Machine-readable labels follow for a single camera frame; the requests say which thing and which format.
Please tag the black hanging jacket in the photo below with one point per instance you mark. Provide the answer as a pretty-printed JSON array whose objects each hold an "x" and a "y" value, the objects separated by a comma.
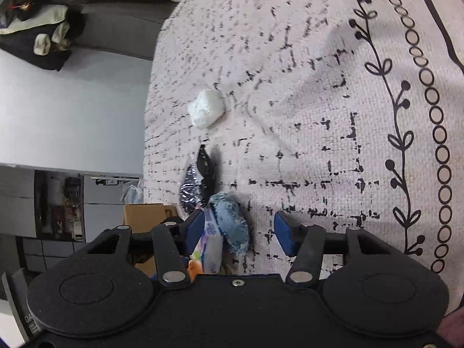
[{"x": 43, "y": 60}]

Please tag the kitchen cabinet unit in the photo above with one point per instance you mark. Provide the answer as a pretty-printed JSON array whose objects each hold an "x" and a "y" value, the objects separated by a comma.
[{"x": 21, "y": 203}]

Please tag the small cream hanging garment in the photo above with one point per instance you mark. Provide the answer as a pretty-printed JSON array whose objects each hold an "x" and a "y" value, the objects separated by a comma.
[{"x": 41, "y": 43}]

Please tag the grey door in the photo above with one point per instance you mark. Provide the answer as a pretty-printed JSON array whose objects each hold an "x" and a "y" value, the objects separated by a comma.
[{"x": 119, "y": 32}]

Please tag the blue fuzzy ball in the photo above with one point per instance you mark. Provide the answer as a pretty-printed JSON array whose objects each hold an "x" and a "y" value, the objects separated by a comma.
[{"x": 230, "y": 224}]

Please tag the colourful soft packet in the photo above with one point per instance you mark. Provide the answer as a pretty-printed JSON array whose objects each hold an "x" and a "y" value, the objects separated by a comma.
[{"x": 212, "y": 252}]

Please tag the large cream hanging garment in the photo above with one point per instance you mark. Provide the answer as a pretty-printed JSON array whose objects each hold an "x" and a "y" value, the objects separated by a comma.
[{"x": 32, "y": 18}]

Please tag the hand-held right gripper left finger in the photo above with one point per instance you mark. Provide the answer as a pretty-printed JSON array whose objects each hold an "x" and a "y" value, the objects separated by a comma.
[{"x": 195, "y": 224}]

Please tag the white plastic bag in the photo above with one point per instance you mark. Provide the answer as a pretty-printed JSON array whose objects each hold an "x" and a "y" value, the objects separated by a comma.
[{"x": 132, "y": 193}]

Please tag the white black printed blanket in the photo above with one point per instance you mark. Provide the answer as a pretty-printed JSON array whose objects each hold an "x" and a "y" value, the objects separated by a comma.
[{"x": 308, "y": 79}]

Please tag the orange soft toy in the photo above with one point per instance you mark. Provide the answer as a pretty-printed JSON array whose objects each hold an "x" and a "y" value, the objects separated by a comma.
[{"x": 194, "y": 268}]

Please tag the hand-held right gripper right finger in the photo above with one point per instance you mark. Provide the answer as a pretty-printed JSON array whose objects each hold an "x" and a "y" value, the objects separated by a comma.
[{"x": 284, "y": 234}]

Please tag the cardboard box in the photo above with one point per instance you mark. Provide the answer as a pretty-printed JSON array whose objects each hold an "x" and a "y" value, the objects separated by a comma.
[{"x": 145, "y": 215}]

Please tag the black shiny foil bag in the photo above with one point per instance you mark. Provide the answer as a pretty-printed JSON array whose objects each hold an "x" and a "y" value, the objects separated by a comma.
[{"x": 197, "y": 181}]

